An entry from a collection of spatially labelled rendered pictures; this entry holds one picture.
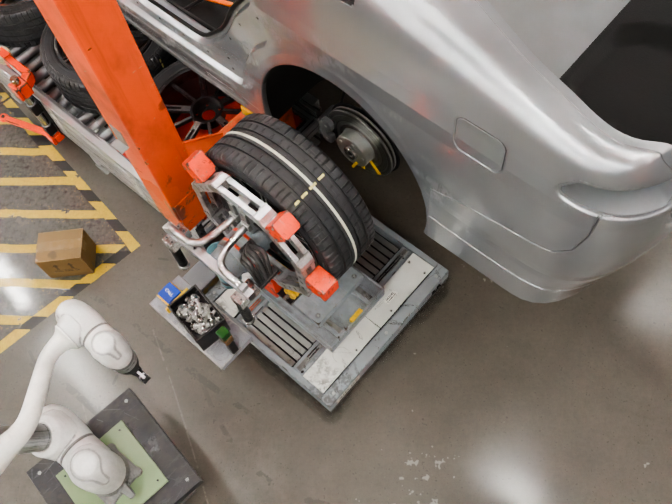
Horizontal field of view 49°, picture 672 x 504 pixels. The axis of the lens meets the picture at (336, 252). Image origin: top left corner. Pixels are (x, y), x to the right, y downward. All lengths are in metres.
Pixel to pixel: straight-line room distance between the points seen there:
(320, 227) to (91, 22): 0.91
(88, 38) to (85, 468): 1.48
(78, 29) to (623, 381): 2.53
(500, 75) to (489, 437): 1.77
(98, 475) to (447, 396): 1.46
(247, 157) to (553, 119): 1.03
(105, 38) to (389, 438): 1.95
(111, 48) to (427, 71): 0.92
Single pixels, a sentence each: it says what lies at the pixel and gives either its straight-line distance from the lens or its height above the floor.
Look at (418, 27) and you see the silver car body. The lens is 1.99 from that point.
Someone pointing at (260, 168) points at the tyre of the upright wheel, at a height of 1.18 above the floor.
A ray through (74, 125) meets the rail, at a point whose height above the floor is 0.39.
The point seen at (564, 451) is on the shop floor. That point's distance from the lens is 3.30.
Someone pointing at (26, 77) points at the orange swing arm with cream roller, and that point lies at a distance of 3.93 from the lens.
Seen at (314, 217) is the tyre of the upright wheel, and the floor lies 1.08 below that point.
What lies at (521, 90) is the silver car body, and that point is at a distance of 1.92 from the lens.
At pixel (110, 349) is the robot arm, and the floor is 1.07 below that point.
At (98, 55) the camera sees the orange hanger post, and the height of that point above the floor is 1.58.
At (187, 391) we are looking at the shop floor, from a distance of 3.42.
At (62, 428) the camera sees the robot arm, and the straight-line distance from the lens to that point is 2.91.
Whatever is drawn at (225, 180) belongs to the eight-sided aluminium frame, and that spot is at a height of 1.12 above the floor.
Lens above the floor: 3.17
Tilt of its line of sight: 63 degrees down
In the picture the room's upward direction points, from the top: 10 degrees counter-clockwise
